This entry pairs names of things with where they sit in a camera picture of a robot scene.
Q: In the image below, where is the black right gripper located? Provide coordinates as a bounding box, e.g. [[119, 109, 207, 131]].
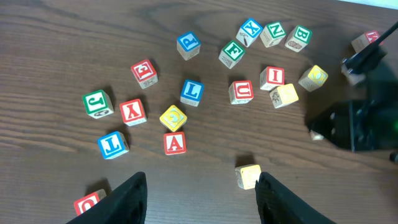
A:
[[307, 100, 397, 152]]

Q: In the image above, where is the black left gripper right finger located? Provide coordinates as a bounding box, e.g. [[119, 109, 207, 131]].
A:
[[255, 172, 335, 224]]

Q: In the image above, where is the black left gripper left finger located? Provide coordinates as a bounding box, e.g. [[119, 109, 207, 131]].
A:
[[67, 172, 147, 224]]

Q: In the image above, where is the yellow C block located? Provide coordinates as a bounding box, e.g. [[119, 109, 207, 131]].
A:
[[235, 164, 261, 190]]

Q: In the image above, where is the yellow O block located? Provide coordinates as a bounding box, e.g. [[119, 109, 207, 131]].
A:
[[298, 65, 328, 92]]

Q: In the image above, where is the red O block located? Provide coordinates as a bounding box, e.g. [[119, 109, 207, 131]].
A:
[[73, 189, 106, 216]]

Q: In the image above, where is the blue T block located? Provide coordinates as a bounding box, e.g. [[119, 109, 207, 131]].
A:
[[97, 131, 129, 159]]

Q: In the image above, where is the red A block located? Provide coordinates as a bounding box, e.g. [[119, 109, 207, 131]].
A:
[[164, 131, 187, 156]]

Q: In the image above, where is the red H block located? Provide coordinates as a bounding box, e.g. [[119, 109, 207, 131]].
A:
[[351, 30, 380, 53]]

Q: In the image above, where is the yellow S block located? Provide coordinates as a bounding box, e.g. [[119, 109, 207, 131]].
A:
[[269, 83, 299, 109]]

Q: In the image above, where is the red Y block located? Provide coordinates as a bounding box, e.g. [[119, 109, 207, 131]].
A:
[[119, 99, 147, 126]]

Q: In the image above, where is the yellow G block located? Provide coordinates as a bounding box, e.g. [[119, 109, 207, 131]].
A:
[[159, 105, 187, 132]]

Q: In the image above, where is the green J block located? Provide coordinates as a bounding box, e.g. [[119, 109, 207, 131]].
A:
[[82, 90, 114, 119]]

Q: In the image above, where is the red I block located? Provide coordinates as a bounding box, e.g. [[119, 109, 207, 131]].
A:
[[259, 66, 285, 91]]

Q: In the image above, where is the green B block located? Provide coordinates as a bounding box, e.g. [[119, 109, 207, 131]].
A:
[[285, 25, 312, 52]]

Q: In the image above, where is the red U block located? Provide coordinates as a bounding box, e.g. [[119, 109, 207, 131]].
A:
[[228, 80, 254, 105]]

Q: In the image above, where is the blue L block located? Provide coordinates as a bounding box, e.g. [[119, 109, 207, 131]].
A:
[[180, 80, 205, 107]]

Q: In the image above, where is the green N block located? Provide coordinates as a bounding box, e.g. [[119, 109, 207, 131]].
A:
[[260, 22, 286, 48]]

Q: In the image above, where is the red E block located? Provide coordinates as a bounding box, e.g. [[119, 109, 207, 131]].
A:
[[131, 59, 158, 89]]

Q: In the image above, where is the blue X block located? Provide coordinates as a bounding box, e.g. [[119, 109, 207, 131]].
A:
[[236, 18, 263, 47]]

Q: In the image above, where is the green F block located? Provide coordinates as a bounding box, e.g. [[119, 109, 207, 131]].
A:
[[219, 40, 246, 69]]

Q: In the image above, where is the blue P block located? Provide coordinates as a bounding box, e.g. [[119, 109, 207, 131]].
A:
[[177, 31, 201, 60]]

